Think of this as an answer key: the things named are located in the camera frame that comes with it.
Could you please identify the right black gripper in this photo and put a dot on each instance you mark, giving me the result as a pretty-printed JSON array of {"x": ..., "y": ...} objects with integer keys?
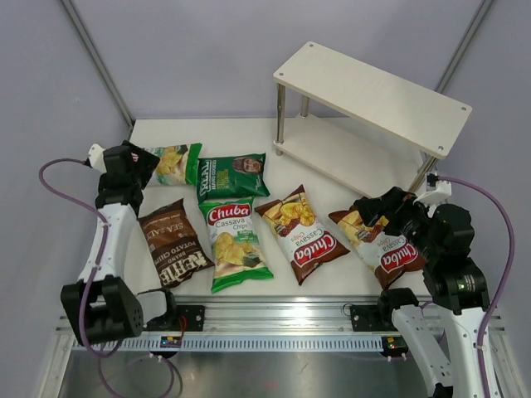
[{"x": 372, "y": 208}]

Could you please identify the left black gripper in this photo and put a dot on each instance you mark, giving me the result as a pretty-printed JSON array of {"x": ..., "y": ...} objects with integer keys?
[{"x": 146, "y": 162}]

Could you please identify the green Chuba cassava chips bag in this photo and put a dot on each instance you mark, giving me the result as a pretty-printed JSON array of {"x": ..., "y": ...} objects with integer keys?
[{"x": 177, "y": 165}]

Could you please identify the dark green Real chips bag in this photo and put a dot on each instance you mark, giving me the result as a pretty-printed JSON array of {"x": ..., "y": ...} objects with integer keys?
[{"x": 231, "y": 177}]

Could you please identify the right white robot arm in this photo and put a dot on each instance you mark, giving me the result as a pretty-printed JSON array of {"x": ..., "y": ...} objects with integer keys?
[{"x": 457, "y": 287}]

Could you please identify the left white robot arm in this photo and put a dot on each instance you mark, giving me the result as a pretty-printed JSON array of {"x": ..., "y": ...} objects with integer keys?
[{"x": 100, "y": 306}]

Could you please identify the brown Chuba chips bag right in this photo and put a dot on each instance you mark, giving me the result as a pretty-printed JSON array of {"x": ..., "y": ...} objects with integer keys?
[{"x": 387, "y": 256}]

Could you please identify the brown chuba chips bag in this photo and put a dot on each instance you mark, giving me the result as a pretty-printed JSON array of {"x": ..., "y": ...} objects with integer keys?
[
  {"x": 305, "y": 242},
  {"x": 387, "y": 256}
]

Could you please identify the brown Chuba chips bag centre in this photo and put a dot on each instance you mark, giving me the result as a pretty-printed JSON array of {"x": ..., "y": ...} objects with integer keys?
[{"x": 305, "y": 242}]

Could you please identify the white two-tier shelf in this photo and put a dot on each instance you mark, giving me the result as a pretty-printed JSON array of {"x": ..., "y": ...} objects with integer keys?
[{"x": 365, "y": 128}]

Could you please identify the brown Kettle sea salt bag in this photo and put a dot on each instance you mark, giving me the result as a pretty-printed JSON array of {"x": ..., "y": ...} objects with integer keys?
[{"x": 173, "y": 244}]

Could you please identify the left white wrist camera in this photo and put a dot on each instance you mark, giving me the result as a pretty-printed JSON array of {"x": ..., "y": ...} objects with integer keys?
[{"x": 95, "y": 158}]

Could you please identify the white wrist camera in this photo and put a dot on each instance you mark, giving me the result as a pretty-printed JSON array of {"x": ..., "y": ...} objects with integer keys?
[
  {"x": 95, "y": 158},
  {"x": 437, "y": 190}
]

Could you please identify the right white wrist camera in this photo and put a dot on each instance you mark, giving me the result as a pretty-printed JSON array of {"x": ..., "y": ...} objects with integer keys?
[{"x": 437, "y": 190}]

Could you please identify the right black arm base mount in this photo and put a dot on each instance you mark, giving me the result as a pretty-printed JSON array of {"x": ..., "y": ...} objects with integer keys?
[{"x": 367, "y": 318}]

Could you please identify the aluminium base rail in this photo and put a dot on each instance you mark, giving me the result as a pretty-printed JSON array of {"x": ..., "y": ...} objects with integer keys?
[{"x": 276, "y": 315}]

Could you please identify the white slotted cable duct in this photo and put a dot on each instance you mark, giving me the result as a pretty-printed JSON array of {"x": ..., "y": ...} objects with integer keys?
[{"x": 196, "y": 342}]

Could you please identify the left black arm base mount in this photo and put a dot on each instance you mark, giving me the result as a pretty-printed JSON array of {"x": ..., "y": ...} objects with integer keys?
[{"x": 189, "y": 317}]

